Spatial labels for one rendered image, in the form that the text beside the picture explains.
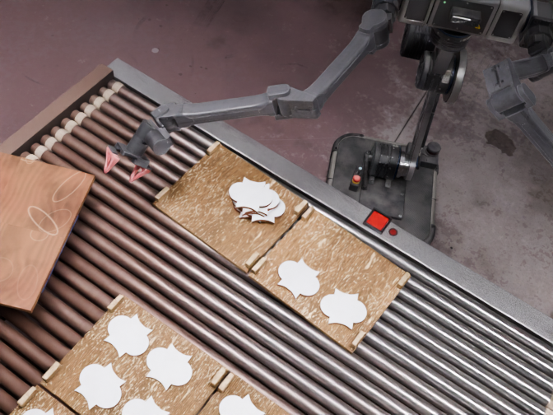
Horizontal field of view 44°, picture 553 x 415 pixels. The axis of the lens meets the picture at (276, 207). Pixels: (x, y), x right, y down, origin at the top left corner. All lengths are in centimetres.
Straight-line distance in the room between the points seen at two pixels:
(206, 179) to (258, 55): 187
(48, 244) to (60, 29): 235
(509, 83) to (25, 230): 147
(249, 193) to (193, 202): 20
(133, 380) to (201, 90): 222
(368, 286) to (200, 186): 67
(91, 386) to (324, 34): 290
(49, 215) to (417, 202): 181
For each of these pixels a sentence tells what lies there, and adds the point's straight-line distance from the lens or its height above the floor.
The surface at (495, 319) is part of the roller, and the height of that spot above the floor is 92.
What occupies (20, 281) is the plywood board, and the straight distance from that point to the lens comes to 214.
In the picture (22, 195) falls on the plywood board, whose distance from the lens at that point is 230.
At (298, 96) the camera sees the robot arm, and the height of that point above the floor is 142.
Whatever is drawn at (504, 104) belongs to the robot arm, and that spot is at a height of 157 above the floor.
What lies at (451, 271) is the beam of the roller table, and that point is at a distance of 238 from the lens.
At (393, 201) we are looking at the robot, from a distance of 329.
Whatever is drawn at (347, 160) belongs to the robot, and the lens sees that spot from 341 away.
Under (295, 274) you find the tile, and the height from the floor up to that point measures 95.
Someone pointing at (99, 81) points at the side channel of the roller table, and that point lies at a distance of 269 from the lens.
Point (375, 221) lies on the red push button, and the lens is 239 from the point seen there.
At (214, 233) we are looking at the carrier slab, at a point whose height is 94.
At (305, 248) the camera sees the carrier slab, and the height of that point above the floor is 94.
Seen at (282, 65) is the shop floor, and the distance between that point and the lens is 412.
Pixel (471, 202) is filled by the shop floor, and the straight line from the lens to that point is 376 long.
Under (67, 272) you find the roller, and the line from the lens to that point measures 226.
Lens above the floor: 288
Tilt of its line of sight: 56 degrees down
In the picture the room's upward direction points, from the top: 10 degrees clockwise
